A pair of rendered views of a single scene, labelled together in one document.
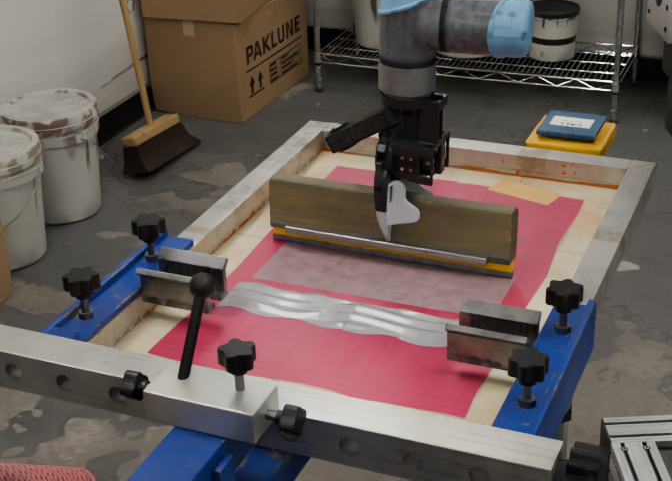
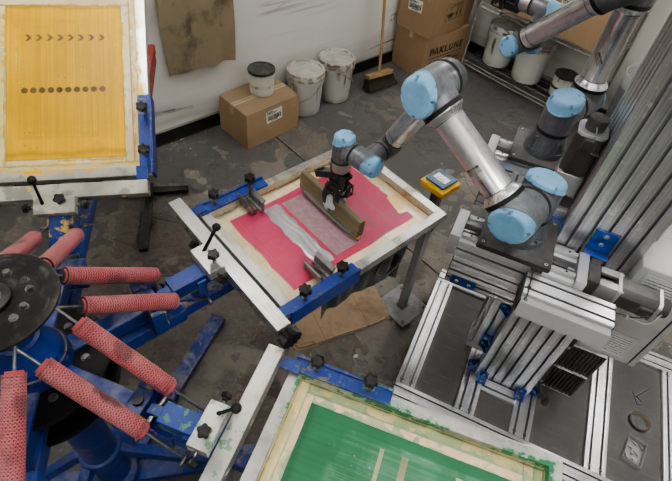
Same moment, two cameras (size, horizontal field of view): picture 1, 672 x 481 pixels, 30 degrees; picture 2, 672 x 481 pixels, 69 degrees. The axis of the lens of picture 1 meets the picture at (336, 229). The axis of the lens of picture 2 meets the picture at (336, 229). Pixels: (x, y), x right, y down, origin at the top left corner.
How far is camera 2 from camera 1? 86 cm
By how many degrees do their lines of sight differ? 26
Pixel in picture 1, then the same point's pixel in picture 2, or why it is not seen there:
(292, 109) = not seen: hidden behind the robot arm
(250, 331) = (263, 226)
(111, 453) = not seen: hidden behind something
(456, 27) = (351, 160)
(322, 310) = (289, 227)
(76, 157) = (339, 80)
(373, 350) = (291, 251)
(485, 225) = (352, 222)
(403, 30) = (336, 152)
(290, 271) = (294, 206)
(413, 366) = (297, 263)
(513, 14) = (369, 164)
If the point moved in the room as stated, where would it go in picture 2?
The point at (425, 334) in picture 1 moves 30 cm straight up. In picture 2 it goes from (310, 252) to (314, 192)
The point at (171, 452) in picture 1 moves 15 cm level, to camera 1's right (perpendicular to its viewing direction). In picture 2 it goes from (188, 272) to (227, 290)
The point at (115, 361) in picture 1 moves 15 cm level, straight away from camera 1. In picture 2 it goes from (200, 230) to (217, 202)
